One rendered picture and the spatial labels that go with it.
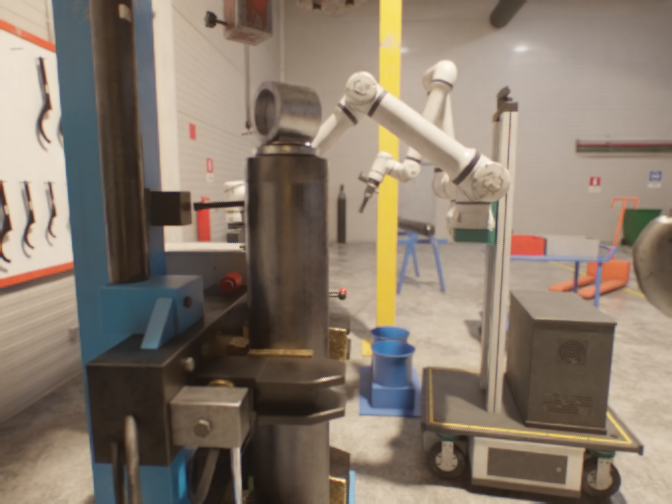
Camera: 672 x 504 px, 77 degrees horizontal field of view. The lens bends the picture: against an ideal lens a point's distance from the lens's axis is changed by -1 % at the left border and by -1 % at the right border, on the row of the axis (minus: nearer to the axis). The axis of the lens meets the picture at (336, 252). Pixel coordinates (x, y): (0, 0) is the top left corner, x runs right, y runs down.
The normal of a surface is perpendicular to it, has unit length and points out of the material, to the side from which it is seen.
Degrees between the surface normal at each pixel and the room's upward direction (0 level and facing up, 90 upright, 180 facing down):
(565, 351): 90
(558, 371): 90
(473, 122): 90
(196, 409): 90
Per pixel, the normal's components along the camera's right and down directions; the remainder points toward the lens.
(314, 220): 0.69, 0.10
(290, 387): -0.07, 0.14
